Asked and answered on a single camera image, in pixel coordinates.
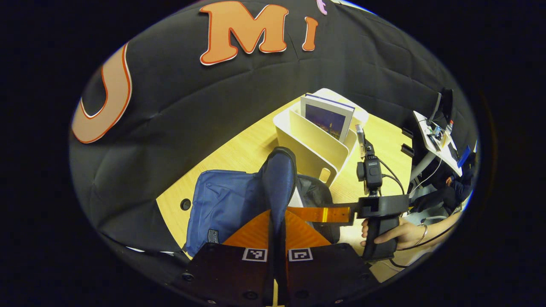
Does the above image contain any white bookshelf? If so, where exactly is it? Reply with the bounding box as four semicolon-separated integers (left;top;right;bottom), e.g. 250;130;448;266
273;88;369;188

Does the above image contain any dark blue cover book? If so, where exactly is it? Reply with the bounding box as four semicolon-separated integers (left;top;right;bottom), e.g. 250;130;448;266
300;93;355;143

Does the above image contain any dark clothing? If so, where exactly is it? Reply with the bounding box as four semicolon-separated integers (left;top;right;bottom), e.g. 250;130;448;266
409;164;475;214

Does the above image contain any white side table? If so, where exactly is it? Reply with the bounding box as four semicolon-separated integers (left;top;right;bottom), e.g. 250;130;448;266
409;110;465;185

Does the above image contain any black camera cable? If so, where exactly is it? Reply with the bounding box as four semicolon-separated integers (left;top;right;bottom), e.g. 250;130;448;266
378;159;406;196

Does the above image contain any black monitor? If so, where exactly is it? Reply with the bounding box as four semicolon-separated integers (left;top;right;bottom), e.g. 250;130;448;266
428;87;454;128

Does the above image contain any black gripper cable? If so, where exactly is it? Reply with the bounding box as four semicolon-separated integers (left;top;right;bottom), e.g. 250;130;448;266
389;222;459;269

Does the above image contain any blue flat object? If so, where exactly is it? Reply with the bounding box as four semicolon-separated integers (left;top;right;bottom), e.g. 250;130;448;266
456;145;471;168

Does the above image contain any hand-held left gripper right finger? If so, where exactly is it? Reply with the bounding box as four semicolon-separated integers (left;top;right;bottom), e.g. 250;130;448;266
284;211;380;307

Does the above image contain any blue schoolbag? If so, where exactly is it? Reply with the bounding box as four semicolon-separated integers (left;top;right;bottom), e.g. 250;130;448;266
183;146;342;257

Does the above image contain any small electronics board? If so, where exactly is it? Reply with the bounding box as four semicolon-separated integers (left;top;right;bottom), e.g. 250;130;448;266
427;119;453;148

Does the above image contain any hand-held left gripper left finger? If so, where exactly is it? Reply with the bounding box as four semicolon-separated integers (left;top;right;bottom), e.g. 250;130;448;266
173;209;273;307

